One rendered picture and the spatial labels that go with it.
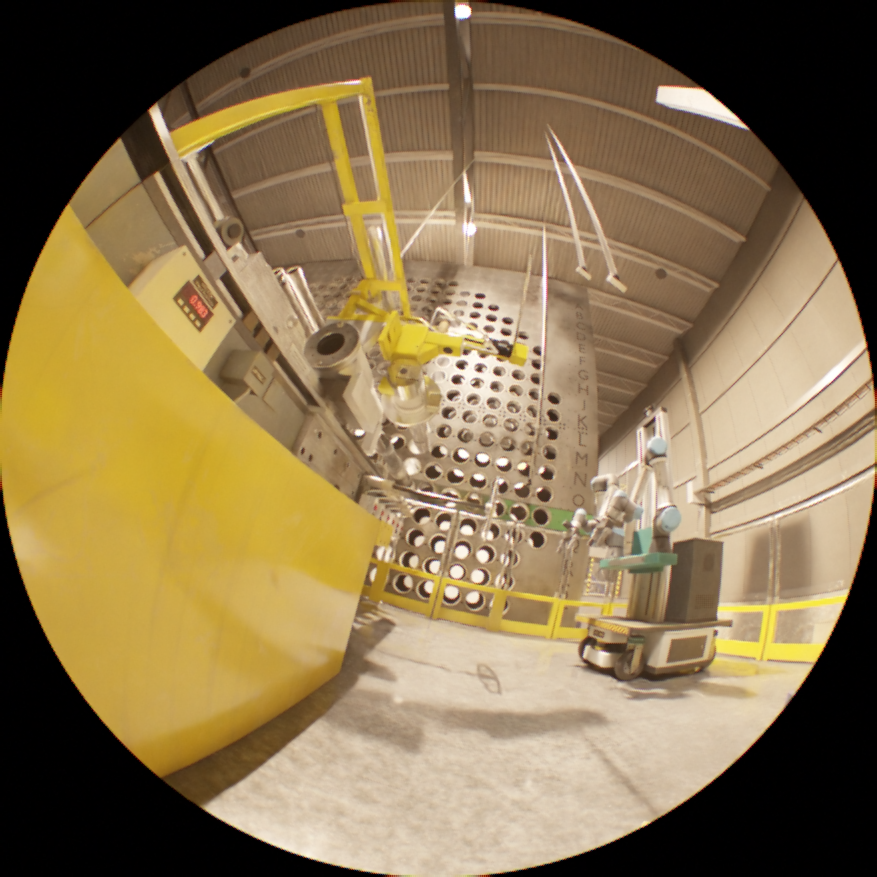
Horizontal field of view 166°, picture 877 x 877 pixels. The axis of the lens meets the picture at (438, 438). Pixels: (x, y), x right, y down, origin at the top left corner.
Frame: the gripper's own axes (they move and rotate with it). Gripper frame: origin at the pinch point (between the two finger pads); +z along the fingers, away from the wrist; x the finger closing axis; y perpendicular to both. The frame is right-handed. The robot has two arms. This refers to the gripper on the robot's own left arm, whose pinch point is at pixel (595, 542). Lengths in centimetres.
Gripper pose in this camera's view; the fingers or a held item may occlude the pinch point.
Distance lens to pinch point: 168.2
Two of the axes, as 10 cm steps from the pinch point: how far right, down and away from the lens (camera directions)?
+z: -5.9, 7.9, -1.7
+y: -7.9, -5.3, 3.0
